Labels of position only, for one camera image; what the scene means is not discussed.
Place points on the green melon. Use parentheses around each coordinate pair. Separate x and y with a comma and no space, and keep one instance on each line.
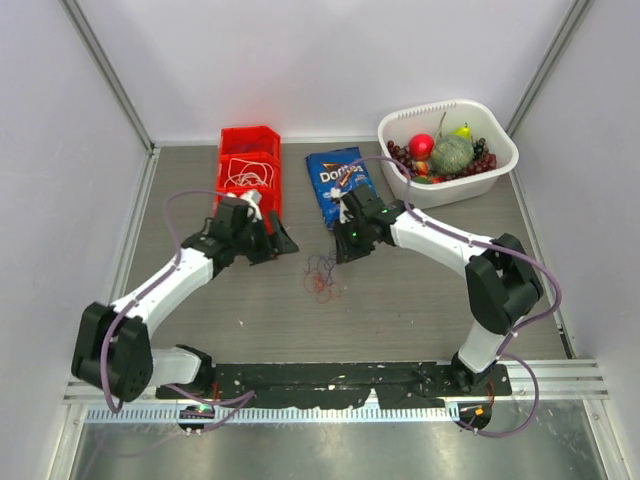
(451,154)

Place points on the left aluminium frame post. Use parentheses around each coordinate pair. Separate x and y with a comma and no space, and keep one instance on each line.
(88,37)

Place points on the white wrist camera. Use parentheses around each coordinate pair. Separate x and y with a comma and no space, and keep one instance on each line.
(339,198)
(253,197)

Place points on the aluminium frame post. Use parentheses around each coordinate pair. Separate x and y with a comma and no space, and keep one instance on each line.
(560,41)
(88,37)

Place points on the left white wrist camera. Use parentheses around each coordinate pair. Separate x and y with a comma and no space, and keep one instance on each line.
(253,197)

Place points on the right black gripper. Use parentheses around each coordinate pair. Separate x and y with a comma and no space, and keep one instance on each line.
(347,251)

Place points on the green pear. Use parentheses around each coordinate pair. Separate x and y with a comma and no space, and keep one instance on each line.
(464,132)

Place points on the slotted cable duct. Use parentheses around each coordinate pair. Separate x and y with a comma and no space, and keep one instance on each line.
(184,413)

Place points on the white plastic basket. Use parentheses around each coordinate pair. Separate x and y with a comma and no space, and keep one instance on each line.
(495,154)

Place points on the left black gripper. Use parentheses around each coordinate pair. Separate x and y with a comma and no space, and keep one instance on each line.
(278,242)

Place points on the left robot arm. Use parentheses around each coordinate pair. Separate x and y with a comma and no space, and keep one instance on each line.
(113,350)

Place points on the blue Doritos chip bag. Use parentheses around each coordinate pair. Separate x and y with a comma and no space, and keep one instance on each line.
(336,169)

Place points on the right aluminium frame post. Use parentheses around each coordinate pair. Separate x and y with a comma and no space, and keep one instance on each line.
(560,41)

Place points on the red apple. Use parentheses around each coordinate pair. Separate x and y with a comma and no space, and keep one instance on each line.
(421,146)

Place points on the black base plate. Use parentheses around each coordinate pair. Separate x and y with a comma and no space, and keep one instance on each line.
(326,386)

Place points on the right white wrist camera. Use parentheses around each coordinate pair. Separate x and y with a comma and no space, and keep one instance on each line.
(339,198)

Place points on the red plastic bin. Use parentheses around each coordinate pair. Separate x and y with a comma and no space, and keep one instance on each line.
(250,158)

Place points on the dark red grape bunch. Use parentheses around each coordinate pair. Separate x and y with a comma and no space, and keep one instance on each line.
(402,154)

